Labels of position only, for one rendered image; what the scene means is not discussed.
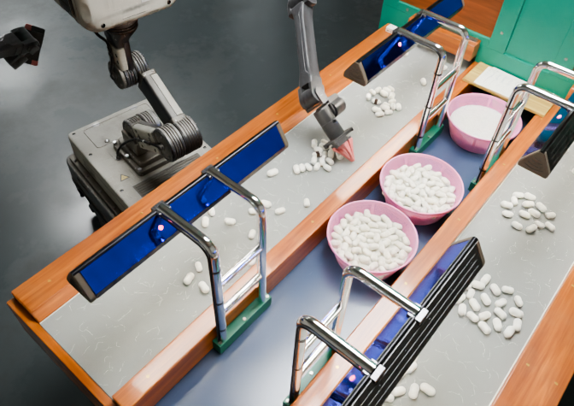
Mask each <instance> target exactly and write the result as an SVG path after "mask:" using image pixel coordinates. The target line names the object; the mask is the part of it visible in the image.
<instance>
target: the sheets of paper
mask: <svg viewBox="0 0 574 406"><path fill-rule="evenodd" d="M474 82H475V83H476V84H478V85H481V86H483V87H486V88H488V89H490V90H492V91H495V92H498V93H500V94H501V95H503V96H506V97H510V95H511V92H512V90H513V88H514V87H515V86H516V85H519V84H523V83H527V82H526V81H523V80H521V79H518V78H516V77H514V76H512V75H511V74H507V73H505V72H503V71H501V70H500V69H498V68H495V67H493V68H491V67H487V68H486V70H485V71H484V72H483V73H482V74H481V75H480V76H479V77H478V78H477V79H476V80H475V81H474Z"/></svg>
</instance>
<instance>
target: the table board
mask: <svg viewBox="0 0 574 406"><path fill-rule="evenodd" d="M7 305H8V306H9V308H10V309H11V311H12V312H13V314H14V315H15V317H16V318H17V320H18V321H19V323H20V324H21V325H22V327H23V328H24V330H25V331H26V333H27V334H28V335H29V336H30V337H31V338H32V339H33V340H34V341H35V342H36V343H37V344H38V345H39V347H40V348H41V349H42V350H43V351H44V352H45V353H46V354H47V355H48V356H49V357H50V358H51V359H52V361H53V362H54V363H55V364H56V365H57V366H58V367H59V368H60V369H61V370H62V371H63V372H64V374H65V375H66V376H67V377H68V378H69V379H70V380H71V381H72V382H73V383H74V384H75V385H76V386H77V387H78V388H79V389H80V390H81V391H82V392H83V393H84V394H85V395H86V396H87V397H88V398H89V399H90V401H91V402H92V403H93V404H94V405H95V406H118V405H117V404H116V403H115V402H114V401H113V400H112V399H111V398H110V397H109V396H108V395H107V394H106V393H105V392H104V391H103V390H102V388H101V387H100V386H99V385H98V384H97V383H96V382H95V381H94V380H93V379H92V378H91V377H90V376H89V375H88V374H87V373H86V372H85V371H84V370H83V369H82V368H81V367H80V366H79V364H78V363H77V362H76V361H75V360H74V359H73V358H72V357H71V356H70V355H69V354H68V353H67V352H66V351H65V350H64V349H63V348H62V347H61V346H60V345H59V344H58V343H57V342H56V341H55V340H54V339H53V338H52V337H51V336H50V335H49V334H48V333H47V332H46V331H45V330H44V329H43V328H42V327H41V326H40V325H39V324H38V323H37V322H36V321H35V319H34V318H33V317H32V316H31V315H30V314H29V313H28V312H27V311H26V310H25V309H24V308H23V307H22V306H21V305H20V304H19V303H18V302H17V301H16V300H15V299H14V298H11V299H10V300H9V301H7Z"/></svg>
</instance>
